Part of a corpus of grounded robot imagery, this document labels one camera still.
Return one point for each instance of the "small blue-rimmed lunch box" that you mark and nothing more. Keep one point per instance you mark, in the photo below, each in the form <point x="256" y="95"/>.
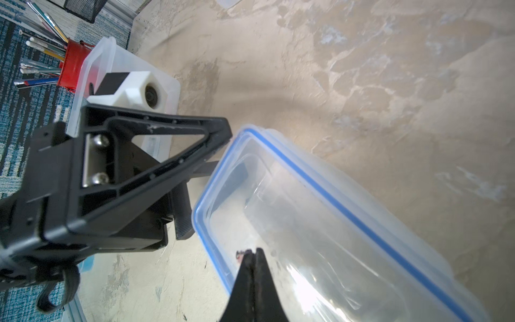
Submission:
<point x="335" y="253"/>

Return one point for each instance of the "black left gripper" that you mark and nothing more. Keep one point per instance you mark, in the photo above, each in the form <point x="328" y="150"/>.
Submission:
<point x="53" y="222"/>

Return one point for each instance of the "clear lunch box lid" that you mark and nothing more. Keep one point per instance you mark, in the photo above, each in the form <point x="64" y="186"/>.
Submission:
<point x="108" y="57"/>

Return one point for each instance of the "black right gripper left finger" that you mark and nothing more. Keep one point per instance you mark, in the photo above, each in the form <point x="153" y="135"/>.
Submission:
<point x="240" y="306"/>

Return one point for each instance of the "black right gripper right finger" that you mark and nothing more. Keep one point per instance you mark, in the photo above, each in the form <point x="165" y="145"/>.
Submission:
<point x="267" y="306"/>

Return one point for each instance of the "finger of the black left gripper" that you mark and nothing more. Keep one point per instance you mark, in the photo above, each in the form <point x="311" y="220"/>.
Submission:
<point x="180" y="205"/>

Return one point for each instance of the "black mesh shelf rack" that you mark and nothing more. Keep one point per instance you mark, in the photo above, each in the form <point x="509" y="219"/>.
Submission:
<point x="86" y="10"/>

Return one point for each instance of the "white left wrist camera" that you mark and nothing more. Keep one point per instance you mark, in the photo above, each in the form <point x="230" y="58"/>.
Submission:
<point x="132" y="90"/>

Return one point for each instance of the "red pen cup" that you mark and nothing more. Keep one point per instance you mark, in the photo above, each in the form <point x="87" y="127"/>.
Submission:
<point x="75" y="55"/>

